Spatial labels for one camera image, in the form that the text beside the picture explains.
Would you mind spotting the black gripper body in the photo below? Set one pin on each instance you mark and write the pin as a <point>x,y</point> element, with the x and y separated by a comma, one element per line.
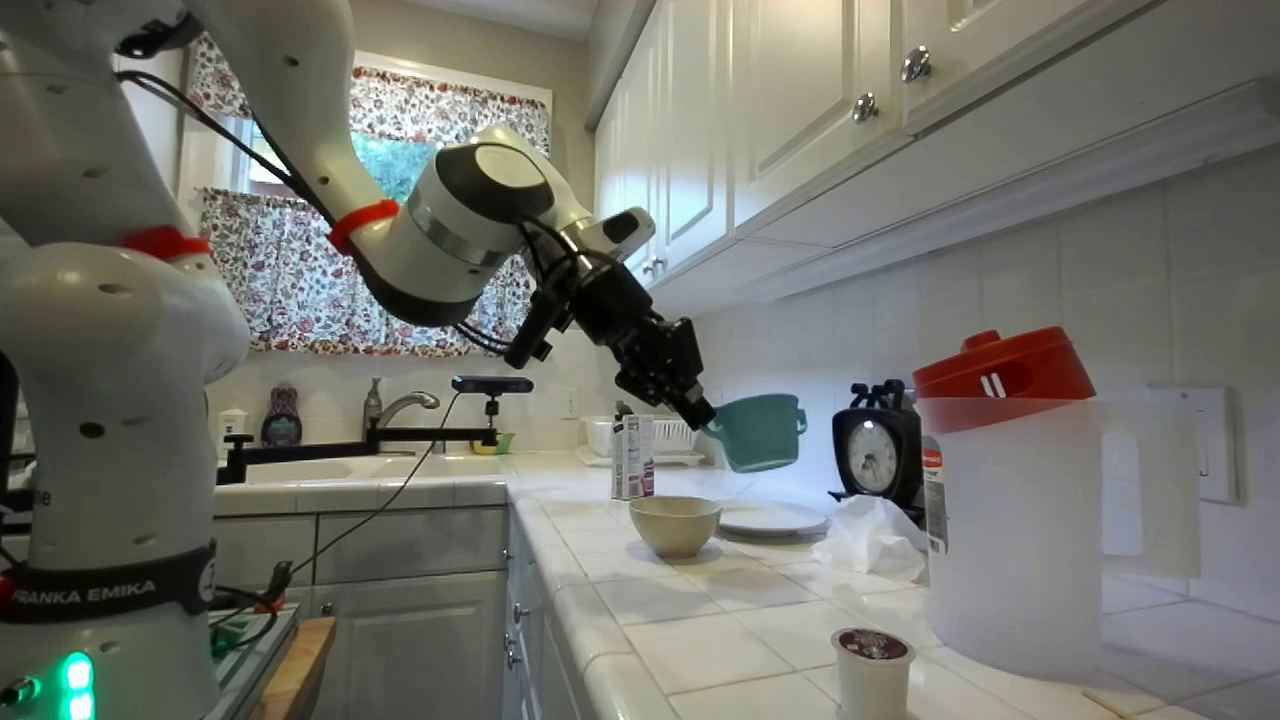
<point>653,343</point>

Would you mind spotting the blue cup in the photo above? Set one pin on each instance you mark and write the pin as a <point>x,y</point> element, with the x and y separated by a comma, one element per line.
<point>762,432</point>

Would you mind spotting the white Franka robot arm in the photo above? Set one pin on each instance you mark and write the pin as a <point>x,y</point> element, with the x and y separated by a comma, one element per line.
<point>122,403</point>

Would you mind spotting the beige ceramic bowl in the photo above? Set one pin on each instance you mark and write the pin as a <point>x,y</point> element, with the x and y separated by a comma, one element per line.
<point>672,526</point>

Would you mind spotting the white dish container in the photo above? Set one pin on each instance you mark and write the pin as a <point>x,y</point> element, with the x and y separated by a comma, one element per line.
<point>672,440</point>

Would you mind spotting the silver cabinet knob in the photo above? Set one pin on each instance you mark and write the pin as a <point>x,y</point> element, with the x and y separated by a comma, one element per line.
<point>659,267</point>
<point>867,106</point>
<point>919,60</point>

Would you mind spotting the crumpled white plastic bag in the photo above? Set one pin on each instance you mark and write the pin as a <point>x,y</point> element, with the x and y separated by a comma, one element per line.
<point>869,540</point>

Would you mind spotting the white upper cabinets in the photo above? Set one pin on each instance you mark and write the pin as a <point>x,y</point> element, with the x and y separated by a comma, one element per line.
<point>745,123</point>

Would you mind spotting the white cabinets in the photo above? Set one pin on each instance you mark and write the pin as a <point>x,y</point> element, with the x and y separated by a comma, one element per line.
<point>745,123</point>
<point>400,627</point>

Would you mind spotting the chrome faucet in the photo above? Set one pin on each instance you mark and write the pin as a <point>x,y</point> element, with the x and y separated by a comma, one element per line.
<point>380,405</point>

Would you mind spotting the floral window valance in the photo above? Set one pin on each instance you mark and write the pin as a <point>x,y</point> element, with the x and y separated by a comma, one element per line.
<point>442,106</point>

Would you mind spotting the clear pitcher with red lid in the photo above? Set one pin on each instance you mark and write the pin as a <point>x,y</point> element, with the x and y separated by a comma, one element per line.
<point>1021,547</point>

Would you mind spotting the white lower cabinets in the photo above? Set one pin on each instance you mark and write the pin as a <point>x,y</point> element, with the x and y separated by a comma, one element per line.
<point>400,627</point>

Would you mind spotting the floral cafe curtain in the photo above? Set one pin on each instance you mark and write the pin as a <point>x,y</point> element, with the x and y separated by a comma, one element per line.
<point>286,294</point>

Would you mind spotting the dark soap dispenser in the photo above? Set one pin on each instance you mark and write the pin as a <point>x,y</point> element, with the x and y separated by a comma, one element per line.
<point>282,423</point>

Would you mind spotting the wooden table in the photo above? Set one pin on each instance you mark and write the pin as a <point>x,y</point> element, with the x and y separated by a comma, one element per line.
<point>296,672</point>

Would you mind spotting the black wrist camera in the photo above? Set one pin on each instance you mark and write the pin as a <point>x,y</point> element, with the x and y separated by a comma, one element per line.
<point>545,314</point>

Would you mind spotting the black stereo camera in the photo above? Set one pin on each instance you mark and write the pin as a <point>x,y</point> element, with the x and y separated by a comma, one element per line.
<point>490,387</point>

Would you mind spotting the white wall outlet plate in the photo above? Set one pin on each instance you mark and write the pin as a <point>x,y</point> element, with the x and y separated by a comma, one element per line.
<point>1219,440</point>

